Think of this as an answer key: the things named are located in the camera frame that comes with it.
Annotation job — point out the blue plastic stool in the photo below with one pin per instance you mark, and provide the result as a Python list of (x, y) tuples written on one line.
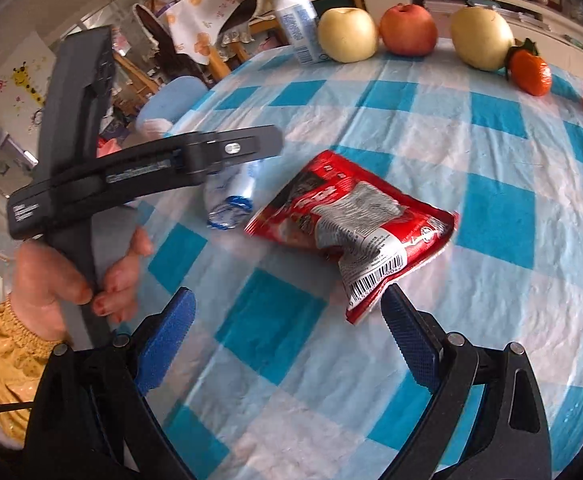
[(176, 97)]

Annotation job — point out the giraffe wall poster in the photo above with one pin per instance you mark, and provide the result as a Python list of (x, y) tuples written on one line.
[(21, 80)]

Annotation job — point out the yellow apple left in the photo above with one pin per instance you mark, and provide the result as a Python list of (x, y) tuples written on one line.
[(346, 35)]

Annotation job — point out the red coffee packet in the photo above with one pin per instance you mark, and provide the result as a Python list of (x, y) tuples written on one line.
[(321, 195)]

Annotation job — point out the large yellow pear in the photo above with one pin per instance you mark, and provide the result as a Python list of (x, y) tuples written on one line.
[(481, 37)]

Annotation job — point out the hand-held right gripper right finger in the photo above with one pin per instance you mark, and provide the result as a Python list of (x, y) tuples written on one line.
[(411, 340)]

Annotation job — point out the red apple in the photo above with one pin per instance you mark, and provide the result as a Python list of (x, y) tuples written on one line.
[(409, 30)]

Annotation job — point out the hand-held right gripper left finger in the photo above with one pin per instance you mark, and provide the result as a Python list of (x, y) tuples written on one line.
[(166, 340)]

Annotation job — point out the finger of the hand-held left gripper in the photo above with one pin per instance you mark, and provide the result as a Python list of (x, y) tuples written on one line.
[(231, 149)]

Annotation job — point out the upright white plastic bottle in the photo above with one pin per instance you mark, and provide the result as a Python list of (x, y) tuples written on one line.
[(296, 20)]

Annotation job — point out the blue checked tablecloth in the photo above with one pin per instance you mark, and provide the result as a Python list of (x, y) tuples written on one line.
[(496, 210)]

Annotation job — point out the mandarin with green leaf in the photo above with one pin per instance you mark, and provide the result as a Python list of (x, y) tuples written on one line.
[(531, 75)]

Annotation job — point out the person's left forearm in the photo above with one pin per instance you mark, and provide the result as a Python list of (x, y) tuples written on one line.
[(11, 375)]

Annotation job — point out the crushed cup with foil lid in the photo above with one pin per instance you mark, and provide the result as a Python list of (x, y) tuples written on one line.
[(231, 200)]

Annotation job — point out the white orange-print cloth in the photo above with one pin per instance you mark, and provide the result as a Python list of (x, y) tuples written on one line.
[(196, 20)]

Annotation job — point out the person's left hand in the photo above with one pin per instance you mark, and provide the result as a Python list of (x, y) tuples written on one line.
[(41, 285)]

